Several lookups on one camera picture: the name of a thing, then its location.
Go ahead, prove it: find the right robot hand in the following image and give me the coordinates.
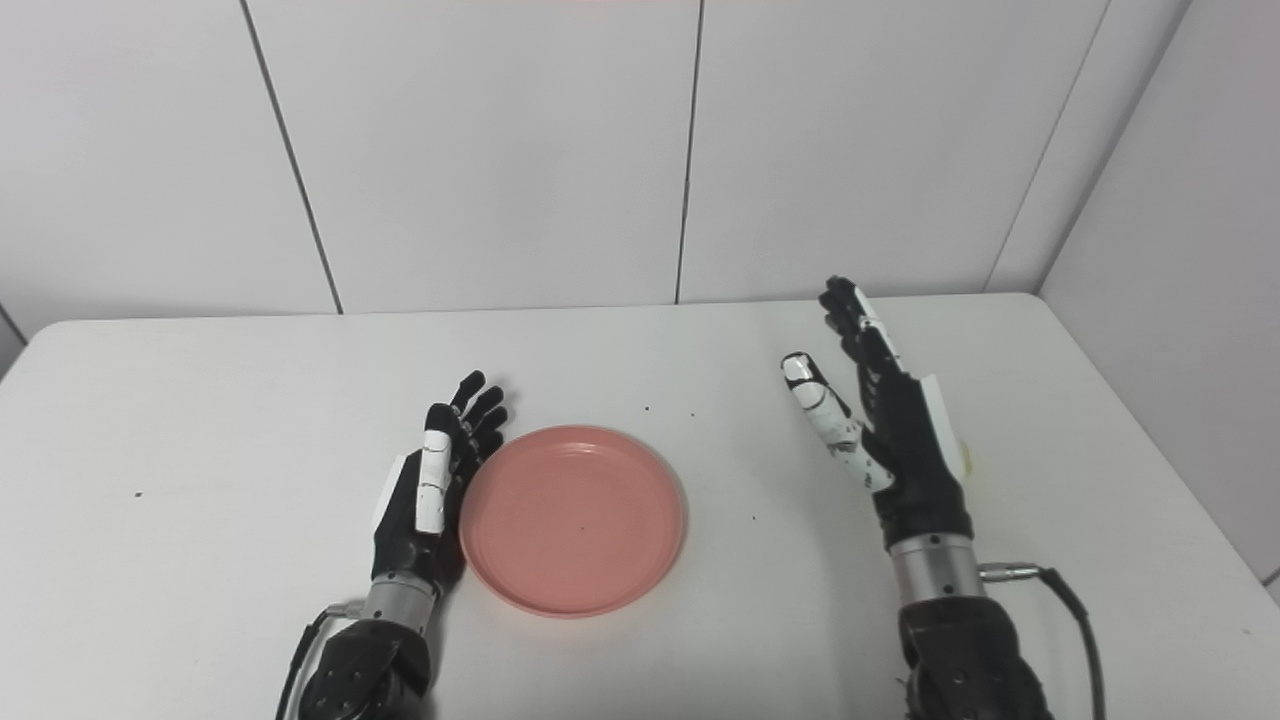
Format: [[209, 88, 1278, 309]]
[[781, 276, 975, 551]]

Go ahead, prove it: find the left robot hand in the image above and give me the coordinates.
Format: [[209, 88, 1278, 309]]
[[371, 370, 509, 598]]

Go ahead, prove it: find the pink plate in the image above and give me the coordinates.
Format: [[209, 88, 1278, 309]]
[[459, 425, 688, 617]]

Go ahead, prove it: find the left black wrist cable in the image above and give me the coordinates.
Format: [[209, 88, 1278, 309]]
[[275, 602, 367, 720]]

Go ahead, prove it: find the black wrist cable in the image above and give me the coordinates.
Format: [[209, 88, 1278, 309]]
[[980, 562, 1107, 720], [275, 602, 367, 720]]

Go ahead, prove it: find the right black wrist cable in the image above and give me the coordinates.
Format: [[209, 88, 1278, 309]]
[[980, 562, 1107, 720]]

